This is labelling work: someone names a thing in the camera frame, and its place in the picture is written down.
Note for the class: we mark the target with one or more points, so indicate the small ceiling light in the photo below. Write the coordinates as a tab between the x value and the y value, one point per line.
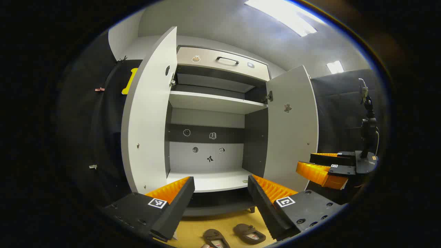
335	67

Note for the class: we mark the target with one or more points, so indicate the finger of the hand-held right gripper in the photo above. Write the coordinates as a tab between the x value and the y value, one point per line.
324	159
341	170

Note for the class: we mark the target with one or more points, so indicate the white cabinet shelf board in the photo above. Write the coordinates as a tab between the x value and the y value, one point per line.
213	101

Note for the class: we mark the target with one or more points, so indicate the brown fuzzy shoe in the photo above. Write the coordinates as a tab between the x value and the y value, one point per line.
249	234
215	238

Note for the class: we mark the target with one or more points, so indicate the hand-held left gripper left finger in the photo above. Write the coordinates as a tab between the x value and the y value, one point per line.
175	206

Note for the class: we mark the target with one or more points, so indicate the white shoe cabinet door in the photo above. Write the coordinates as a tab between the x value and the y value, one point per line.
148	120
293	137

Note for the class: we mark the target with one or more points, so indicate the white grey shoe cabinet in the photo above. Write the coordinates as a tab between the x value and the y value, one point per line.
206	117

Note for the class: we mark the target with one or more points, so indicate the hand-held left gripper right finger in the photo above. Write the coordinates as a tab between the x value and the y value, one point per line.
263	206

